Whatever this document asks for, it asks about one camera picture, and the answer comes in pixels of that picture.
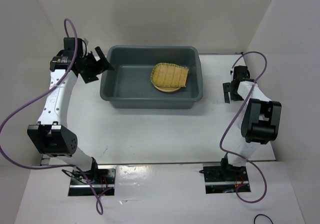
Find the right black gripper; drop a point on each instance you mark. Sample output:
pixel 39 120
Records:
pixel 227 88

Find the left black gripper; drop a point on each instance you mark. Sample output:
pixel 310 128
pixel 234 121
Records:
pixel 99 67

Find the tan round plate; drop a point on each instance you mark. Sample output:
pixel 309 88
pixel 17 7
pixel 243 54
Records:
pixel 166 89

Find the woven bamboo tray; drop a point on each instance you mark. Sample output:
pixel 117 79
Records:
pixel 169 75

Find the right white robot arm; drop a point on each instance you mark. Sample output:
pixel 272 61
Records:
pixel 258 121

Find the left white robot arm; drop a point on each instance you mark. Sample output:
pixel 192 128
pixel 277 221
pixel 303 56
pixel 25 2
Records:
pixel 50 134

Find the grey plastic bin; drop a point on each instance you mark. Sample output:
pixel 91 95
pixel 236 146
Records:
pixel 129 85

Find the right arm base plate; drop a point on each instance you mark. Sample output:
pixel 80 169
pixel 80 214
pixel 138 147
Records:
pixel 219 181

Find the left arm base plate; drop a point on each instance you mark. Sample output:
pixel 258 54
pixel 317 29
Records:
pixel 103 184

